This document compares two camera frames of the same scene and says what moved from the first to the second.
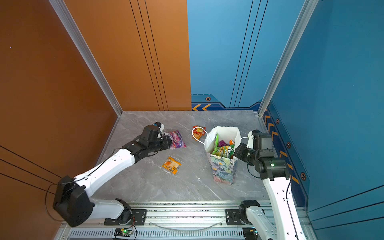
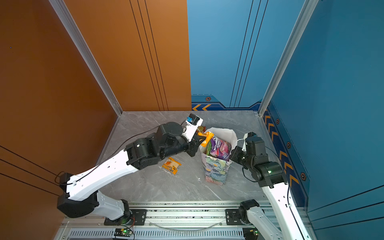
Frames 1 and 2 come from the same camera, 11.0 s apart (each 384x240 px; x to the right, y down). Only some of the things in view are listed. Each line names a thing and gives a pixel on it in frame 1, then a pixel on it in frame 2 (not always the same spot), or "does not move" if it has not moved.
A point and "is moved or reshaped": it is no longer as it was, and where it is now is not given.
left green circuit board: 123,232 does not move
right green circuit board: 250,233 does not move
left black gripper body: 160,145 to 192,145
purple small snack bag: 177,141 is moved or reshaped
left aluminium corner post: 67,23 does not move
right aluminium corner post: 309,6 does not move
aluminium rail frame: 191,221 does not move
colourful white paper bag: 220,142 is moved or reshaped
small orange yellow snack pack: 171,165 does not move
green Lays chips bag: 215,151 to 209,147
